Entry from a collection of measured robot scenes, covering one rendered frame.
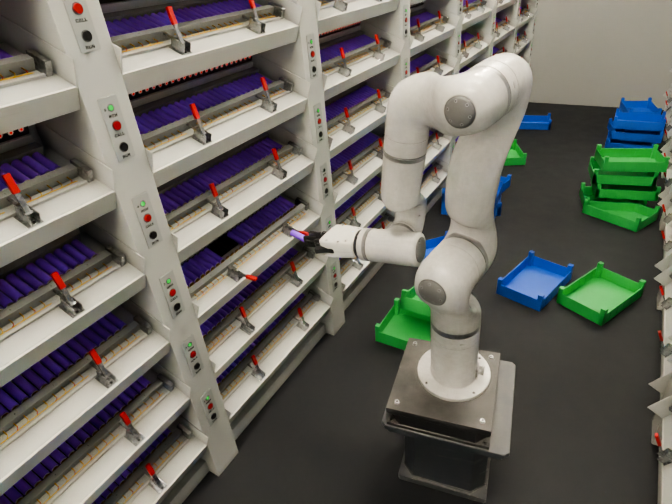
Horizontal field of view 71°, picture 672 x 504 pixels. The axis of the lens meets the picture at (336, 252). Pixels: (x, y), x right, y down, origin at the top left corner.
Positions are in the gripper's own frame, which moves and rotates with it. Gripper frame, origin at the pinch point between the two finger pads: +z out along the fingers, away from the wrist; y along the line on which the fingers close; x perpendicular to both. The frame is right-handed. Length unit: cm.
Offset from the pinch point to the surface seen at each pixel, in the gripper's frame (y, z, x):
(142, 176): 32.9, 13.5, -31.5
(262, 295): -1.3, 28.4, 24.7
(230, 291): 17.4, 19.3, 9.0
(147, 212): 34.6, 14.4, -23.9
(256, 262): 3.6, 20.7, 7.9
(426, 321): -54, -4, 68
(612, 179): -184, -60, 57
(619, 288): -110, -70, 77
